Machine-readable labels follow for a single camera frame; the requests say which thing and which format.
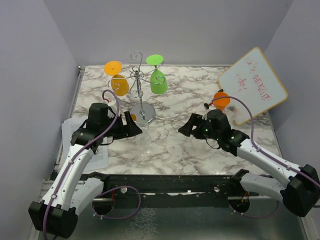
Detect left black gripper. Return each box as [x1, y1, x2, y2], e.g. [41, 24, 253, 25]
[101, 110, 143, 140]

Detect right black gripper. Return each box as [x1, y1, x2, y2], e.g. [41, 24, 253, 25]
[178, 112, 221, 141]

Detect tall clear wine glass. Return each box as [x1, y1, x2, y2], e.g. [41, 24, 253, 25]
[136, 124, 151, 156]

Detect yellow-orange plastic wine glass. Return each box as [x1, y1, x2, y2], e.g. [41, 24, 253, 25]
[104, 60, 129, 97]

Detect green plastic wine glass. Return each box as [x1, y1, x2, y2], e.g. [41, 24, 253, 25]
[146, 54, 168, 95]

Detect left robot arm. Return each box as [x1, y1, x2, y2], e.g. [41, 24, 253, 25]
[28, 102, 143, 239]

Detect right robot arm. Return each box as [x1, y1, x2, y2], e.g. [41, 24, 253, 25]
[178, 109, 320, 217]

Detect short clear glass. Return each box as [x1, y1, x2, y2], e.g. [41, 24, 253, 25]
[136, 119, 149, 130]

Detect chrome wine glass rack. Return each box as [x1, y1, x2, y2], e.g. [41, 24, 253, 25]
[107, 51, 156, 125]

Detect orange plastic wine glass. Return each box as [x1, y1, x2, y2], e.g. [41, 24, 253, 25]
[212, 92, 230, 111]

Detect small clear wine glass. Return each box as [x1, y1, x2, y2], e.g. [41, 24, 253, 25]
[224, 105, 237, 123]

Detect printed paper sheets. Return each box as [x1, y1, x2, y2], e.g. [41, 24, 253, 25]
[58, 116, 109, 173]

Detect black front mounting rail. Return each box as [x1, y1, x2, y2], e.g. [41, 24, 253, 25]
[80, 172, 246, 209]

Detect whiteboard with yellow frame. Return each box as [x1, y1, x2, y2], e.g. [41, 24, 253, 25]
[217, 47, 288, 125]

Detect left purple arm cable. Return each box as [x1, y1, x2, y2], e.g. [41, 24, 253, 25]
[42, 89, 121, 238]

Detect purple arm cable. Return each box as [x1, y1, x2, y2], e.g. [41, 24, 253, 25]
[203, 96, 320, 188]
[42, 89, 121, 238]

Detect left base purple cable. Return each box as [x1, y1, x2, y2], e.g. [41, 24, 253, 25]
[91, 186, 142, 221]

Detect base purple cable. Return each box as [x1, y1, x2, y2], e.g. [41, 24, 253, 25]
[91, 186, 142, 221]
[229, 197, 281, 220]

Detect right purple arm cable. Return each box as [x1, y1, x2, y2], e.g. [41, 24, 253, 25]
[203, 96, 320, 188]

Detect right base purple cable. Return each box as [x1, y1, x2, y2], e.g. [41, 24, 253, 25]
[229, 197, 281, 220]

